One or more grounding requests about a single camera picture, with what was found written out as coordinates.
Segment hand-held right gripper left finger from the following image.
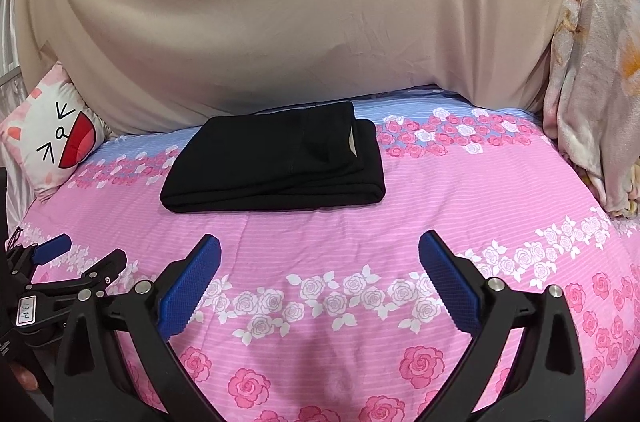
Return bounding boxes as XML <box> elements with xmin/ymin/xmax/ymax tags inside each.
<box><xmin>52</xmin><ymin>233</ymin><xmax>223</xmax><ymax>422</ymax></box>

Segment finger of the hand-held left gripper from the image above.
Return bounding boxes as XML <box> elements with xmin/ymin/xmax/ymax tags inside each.
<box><xmin>5</xmin><ymin>233</ymin><xmax>72</xmax><ymax>288</ymax></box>
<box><xmin>30</xmin><ymin>248</ymin><xmax>128</xmax><ymax>303</ymax></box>

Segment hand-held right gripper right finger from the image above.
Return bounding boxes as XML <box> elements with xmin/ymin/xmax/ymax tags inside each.
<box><xmin>418</xmin><ymin>229</ymin><xmax>586</xmax><ymax>422</ymax></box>

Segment black pants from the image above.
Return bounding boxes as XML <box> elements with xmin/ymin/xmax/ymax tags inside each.
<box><xmin>159</xmin><ymin>101</ymin><xmax>387</xmax><ymax>214</ymax></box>

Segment person's left hand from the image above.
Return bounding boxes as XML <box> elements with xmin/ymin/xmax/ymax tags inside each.
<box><xmin>9</xmin><ymin>359</ymin><xmax>43</xmax><ymax>394</ymax></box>

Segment thin black loop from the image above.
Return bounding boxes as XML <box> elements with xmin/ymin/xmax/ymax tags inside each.
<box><xmin>5</xmin><ymin>226</ymin><xmax>26</xmax><ymax>253</ymax></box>

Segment pale pink satin cloth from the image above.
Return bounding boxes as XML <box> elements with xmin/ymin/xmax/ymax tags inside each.
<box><xmin>0</xmin><ymin>147</ymin><xmax>38</xmax><ymax>233</ymax></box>

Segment cartoon face cushion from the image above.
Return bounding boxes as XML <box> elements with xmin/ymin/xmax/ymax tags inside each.
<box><xmin>0</xmin><ymin>62</ymin><xmax>113</xmax><ymax>203</ymax></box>

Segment pink floral bed sheet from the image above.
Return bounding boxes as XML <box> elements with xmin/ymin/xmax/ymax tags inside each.
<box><xmin>10</xmin><ymin>85</ymin><xmax>640</xmax><ymax>422</ymax></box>

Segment floral fleece blanket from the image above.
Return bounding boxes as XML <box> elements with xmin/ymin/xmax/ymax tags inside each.
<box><xmin>542</xmin><ymin>0</ymin><xmax>640</xmax><ymax>220</ymax></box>

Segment beige cloth cover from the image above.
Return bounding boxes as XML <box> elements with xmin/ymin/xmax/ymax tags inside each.
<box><xmin>12</xmin><ymin>0</ymin><xmax>573</xmax><ymax>138</ymax></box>

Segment white metal bed rail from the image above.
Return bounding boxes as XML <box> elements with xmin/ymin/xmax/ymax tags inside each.
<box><xmin>0</xmin><ymin>0</ymin><xmax>28</xmax><ymax>103</ymax></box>

